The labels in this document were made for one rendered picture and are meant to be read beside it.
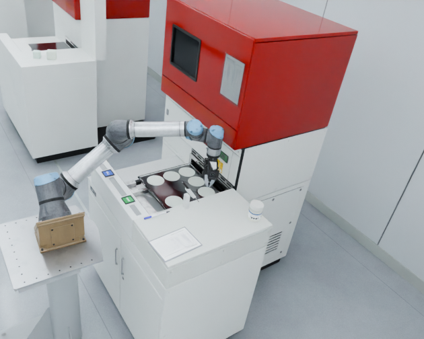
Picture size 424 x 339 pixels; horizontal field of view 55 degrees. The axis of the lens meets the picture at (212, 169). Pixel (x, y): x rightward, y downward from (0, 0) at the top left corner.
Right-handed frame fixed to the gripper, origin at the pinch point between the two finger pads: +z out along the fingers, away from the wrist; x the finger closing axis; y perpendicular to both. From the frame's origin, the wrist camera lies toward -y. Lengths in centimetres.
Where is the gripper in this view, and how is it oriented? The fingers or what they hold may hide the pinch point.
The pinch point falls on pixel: (208, 185)
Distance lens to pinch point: 227.7
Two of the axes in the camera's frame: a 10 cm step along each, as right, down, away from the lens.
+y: -0.7, -5.6, 8.3
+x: -9.9, -0.8, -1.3
